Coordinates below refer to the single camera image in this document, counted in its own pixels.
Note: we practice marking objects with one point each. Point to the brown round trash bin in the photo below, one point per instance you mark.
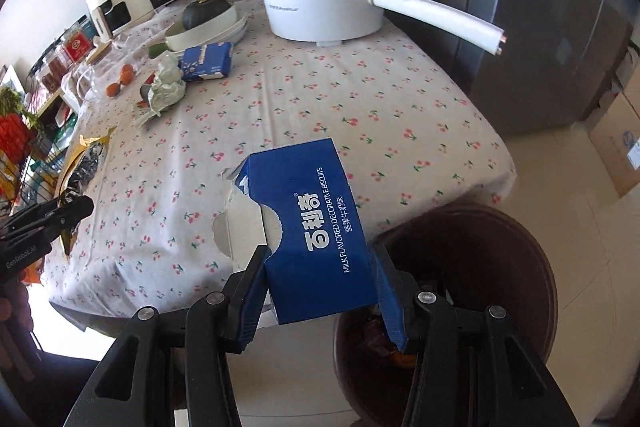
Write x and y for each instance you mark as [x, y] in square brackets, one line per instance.
[500, 287]

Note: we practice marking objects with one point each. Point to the crumpled plastic wrapper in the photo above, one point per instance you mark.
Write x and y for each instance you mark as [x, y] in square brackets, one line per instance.
[167, 89]

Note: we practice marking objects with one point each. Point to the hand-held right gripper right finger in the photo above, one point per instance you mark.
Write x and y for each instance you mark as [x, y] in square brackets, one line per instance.
[389, 304]

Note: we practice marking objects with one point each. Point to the dark green pumpkin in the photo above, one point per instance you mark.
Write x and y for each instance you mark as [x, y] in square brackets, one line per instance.
[205, 13]

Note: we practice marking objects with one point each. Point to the open tin can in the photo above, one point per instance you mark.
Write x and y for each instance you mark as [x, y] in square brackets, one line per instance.
[145, 93]

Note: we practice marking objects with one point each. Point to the red snack packets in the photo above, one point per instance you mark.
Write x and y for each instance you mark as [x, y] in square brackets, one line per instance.
[15, 137]

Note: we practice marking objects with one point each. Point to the person's left hand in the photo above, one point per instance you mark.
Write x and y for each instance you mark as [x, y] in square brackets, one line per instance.
[9, 307]

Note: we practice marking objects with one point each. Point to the small tangerine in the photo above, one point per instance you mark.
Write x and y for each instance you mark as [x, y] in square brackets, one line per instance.
[114, 90]
[126, 73]

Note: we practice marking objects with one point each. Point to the dark blue biscuit box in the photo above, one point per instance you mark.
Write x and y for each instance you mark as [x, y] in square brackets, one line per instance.
[310, 232]

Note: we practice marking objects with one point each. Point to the glass jar with dark contents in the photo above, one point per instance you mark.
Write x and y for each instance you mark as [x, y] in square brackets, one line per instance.
[52, 64]

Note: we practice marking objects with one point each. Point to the blue dotted snack packet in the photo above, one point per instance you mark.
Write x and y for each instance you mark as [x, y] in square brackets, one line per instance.
[207, 62]

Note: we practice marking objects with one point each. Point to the yellow foil snack bag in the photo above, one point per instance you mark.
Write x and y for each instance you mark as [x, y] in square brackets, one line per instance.
[85, 162]

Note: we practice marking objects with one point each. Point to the grey refrigerator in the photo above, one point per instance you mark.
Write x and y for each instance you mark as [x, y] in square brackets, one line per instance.
[500, 17]

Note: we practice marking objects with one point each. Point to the green vegetable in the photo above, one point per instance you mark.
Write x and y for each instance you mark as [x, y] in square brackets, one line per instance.
[159, 49]

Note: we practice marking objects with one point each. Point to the white plate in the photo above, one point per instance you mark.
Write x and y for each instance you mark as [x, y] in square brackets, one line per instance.
[239, 32]

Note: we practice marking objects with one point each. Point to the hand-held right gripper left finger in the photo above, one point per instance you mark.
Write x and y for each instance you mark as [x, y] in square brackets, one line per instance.
[250, 304]

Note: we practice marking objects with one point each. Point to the white ceramic bowl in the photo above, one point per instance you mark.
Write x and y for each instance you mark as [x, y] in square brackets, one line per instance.
[205, 34]

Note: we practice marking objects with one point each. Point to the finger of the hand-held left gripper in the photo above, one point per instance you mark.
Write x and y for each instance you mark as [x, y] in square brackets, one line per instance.
[75, 211]
[35, 213]

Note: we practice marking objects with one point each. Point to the cherry print tablecloth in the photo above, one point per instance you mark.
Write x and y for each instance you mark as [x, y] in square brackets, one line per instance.
[300, 117]

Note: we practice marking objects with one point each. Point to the brown cardboard box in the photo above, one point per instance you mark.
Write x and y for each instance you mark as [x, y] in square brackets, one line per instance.
[617, 142]

